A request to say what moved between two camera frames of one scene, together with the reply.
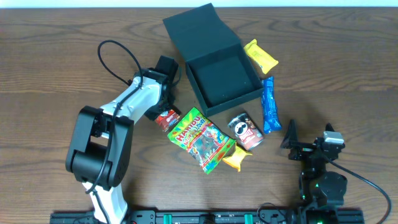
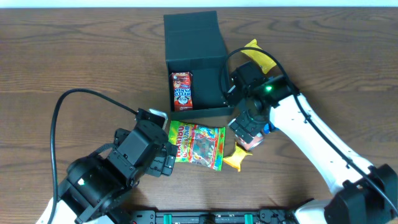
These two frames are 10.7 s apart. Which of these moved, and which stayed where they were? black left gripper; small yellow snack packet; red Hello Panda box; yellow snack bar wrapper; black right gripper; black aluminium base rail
Moved: red Hello Panda box; black right gripper; black left gripper
Stayed: black aluminium base rail; yellow snack bar wrapper; small yellow snack packet
